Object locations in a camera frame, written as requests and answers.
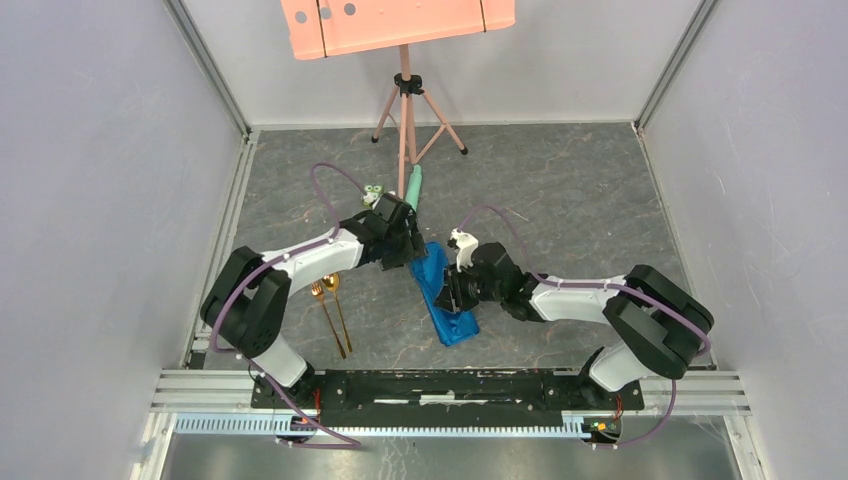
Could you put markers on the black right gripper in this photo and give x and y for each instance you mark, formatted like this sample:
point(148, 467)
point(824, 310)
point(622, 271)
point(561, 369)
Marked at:
point(451, 294)

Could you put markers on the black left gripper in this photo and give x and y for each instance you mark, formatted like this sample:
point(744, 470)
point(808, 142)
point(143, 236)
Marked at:
point(414, 245)

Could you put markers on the blue cloth napkin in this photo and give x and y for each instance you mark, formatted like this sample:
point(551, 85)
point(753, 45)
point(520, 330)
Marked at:
point(452, 327)

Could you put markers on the gold spoon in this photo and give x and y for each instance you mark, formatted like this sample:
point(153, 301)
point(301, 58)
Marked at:
point(332, 283)

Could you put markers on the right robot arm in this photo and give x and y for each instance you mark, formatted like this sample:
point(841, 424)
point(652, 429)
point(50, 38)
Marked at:
point(661, 328)

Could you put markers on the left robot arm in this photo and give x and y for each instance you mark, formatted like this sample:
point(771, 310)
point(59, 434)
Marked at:
point(247, 301)

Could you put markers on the green owl toy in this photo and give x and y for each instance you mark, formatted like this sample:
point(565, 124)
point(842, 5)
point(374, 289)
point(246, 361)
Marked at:
point(371, 194)

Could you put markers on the mint green flashlight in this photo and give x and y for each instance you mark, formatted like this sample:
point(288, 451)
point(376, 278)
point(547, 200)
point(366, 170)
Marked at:
point(414, 187)

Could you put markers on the gold fork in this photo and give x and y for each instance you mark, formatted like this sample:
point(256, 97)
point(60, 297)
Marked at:
point(317, 292)

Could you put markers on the pink music stand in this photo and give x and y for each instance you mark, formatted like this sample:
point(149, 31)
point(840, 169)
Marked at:
point(323, 29)

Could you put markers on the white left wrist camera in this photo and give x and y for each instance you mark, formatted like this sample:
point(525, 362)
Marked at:
point(381, 203)

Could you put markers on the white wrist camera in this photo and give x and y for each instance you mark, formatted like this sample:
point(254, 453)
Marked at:
point(463, 244)
point(381, 203)

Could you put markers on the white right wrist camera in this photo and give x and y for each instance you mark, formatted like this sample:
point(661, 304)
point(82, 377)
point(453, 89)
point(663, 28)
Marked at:
point(463, 244)

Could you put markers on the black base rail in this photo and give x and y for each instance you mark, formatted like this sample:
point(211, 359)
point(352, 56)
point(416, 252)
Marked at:
point(456, 398)

